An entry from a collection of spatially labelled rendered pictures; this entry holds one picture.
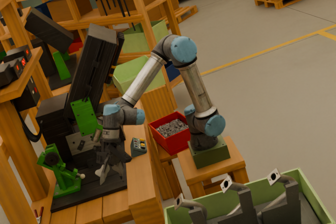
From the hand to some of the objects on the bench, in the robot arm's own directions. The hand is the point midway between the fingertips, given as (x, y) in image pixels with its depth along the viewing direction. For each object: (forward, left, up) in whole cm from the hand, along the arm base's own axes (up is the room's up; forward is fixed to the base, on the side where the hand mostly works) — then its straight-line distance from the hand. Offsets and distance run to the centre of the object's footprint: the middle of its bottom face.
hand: (112, 182), depth 226 cm
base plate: (+4, -85, -21) cm, 87 cm away
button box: (-22, -61, -22) cm, 68 cm away
